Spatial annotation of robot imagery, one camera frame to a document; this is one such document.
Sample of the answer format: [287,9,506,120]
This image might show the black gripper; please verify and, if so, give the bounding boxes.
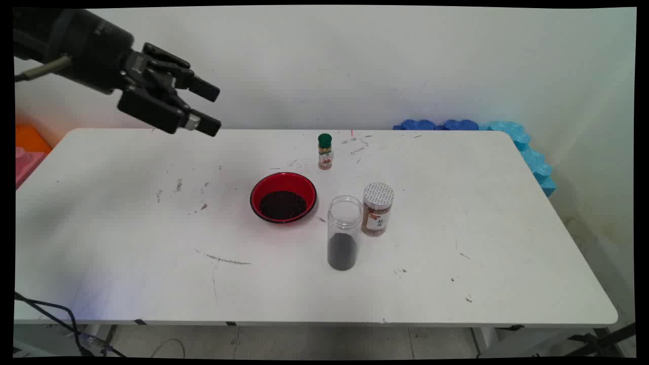
[14,8,222,137]

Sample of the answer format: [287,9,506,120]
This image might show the clear plastic jar black seeds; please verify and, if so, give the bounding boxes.
[327,195,364,271]

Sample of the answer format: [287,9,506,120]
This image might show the orange box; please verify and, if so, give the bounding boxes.
[15,124,52,155]

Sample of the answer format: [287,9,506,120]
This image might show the red bowl with black seeds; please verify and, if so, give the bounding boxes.
[249,172,318,225]

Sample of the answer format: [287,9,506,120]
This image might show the small spice bottle green cap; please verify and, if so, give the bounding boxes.
[317,133,334,170]

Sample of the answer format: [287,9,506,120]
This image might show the spice jar white patterned lid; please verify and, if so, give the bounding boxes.
[360,182,395,237]

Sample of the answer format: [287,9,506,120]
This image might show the white table leg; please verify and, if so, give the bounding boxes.
[472,327,501,356]
[81,324,118,356]

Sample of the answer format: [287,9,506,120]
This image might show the dark blue foam mat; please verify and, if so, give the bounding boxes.
[393,119,480,131]

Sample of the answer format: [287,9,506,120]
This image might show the light blue foam mat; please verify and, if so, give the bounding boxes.
[481,121,557,198]

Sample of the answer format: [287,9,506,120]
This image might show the black floor cable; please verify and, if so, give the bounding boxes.
[14,292,125,358]

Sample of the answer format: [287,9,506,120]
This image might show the black stand frame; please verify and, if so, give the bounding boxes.
[563,322,635,357]

